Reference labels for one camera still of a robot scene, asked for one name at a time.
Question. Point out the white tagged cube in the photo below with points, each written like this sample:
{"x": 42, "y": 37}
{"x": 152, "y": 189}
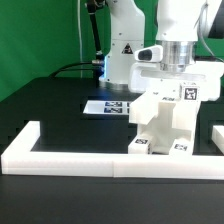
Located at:
{"x": 189, "y": 91}

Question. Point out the white U-shaped boundary frame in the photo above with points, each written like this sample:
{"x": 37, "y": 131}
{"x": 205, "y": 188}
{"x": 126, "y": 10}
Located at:
{"x": 20, "y": 158}

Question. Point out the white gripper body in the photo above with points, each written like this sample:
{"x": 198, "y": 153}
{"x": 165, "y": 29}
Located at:
{"x": 162, "y": 69}

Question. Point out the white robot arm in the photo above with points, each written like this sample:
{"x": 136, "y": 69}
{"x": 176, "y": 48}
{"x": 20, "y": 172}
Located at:
{"x": 120, "y": 29}

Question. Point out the white marker sheet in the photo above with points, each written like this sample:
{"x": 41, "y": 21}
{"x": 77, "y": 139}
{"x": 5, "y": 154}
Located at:
{"x": 100, "y": 107}

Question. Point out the white chair seat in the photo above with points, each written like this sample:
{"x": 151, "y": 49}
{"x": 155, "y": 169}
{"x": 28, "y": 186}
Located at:
{"x": 165, "y": 129}

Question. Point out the white part at right edge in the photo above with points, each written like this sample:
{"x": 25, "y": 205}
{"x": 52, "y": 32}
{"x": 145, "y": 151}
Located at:
{"x": 218, "y": 136}

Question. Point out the white chair back frame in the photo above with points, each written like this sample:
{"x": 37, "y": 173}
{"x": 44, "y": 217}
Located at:
{"x": 163, "y": 112}

